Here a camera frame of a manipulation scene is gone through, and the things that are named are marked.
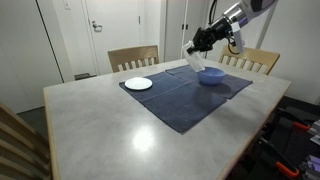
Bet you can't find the silver lever door handle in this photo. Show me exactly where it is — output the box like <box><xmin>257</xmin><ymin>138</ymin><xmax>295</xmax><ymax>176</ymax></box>
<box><xmin>91</xmin><ymin>20</ymin><xmax>103</xmax><ymax>33</ymax></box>

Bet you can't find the white closet door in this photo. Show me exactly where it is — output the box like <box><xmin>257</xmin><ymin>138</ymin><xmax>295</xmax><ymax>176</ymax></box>
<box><xmin>164</xmin><ymin>0</ymin><xmax>207</xmax><ymax>63</ymax></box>

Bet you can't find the white door with lever handle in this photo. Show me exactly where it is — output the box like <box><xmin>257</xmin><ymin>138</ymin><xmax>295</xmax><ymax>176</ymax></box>
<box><xmin>204</xmin><ymin>0</ymin><xmax>268</xmax><ymax>63</ymax></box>
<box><xmin>81</xmin><ymin>0</ymin><xmax>141</xmax><ymax>76</ymax></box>

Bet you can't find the aluminium extrusion rail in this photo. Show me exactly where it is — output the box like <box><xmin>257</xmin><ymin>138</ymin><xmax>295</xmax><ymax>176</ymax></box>
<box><xmin>308</xmin><ymin>119</ymin><xmax>320</xmax><ymax>146</ymax></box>

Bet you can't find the orange handled black bar clamp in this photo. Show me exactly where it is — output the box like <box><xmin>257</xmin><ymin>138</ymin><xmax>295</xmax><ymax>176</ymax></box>
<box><xmin>279</xmin><ymin>106</ymin><xmax>313</xmax><ymax>133</ymax></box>
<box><xmin>258</xmin><ymin>136</ymin><xmax>301</xmax><ymax>179</ymax></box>

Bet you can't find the light wooden slatted chair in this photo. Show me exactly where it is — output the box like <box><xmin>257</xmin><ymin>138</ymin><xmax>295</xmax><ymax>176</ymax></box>
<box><xmin>0</xmin><ymin>101</ymin><xmax>53</xmax><ymax>180</ymax></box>
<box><xmin>218</xmin><ymin>44</ymin><xmax>281</xmax><ymax>76</ymax></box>
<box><xmin>107</xmin><ymin>44</ymin><xmax>160</xmax><ymax>74</ymax></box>

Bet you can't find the blue plastic bowl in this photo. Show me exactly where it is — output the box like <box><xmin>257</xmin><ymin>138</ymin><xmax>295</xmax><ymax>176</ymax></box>
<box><xmin>196</xmin><ymin>66</ymin><xmax>226</xmax><ymax>86</ymax></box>

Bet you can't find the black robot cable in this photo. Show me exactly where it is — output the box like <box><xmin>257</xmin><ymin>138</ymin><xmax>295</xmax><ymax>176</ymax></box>
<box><xmin>208</xmin><ymin>0</ymin><xmax>242</xmax><ymax>56</ymax></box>

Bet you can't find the clear plastic tupperware container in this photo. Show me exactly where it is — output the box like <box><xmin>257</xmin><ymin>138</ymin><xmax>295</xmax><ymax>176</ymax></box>
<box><xmin>181</xmin><ymin>40</ymin><xmax>206</xmax><ymax>73</ymax></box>

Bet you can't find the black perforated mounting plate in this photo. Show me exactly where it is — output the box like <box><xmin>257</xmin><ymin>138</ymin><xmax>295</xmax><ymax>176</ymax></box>
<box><xmin>266</xmin><ymin>106</ymin><xmax>320</xmax><ymax>168</ymax></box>

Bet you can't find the dark blue cloth mat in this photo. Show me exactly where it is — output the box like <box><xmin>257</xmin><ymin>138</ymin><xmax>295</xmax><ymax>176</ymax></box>
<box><xmin>118</xmin><ymin>70</ymin><xmax>228</xmax><ymax>135</ymax></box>
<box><xmin>165</xmin><ymin>63</ymin><xmax>254</xmax><ymax>100</ymax></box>

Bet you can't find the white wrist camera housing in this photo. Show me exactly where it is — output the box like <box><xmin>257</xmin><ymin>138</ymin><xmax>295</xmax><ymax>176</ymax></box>
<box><xmin>231</xmin><ymin>21</ymin><xmax>246</xmax><ymax>54</ymax></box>

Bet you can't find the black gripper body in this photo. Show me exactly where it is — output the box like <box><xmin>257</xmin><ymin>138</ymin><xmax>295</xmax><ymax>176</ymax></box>
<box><xmin>199</xmin><ymin>18</ymin><xmax>232</xmax><ymax>48</ymax></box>

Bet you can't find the white round plate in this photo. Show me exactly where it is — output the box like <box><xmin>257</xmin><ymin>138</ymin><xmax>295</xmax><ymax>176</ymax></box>
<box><xmin>124</xmin><ymin>76</ymin><xmax>154</xmax><ymax>91</ymax></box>

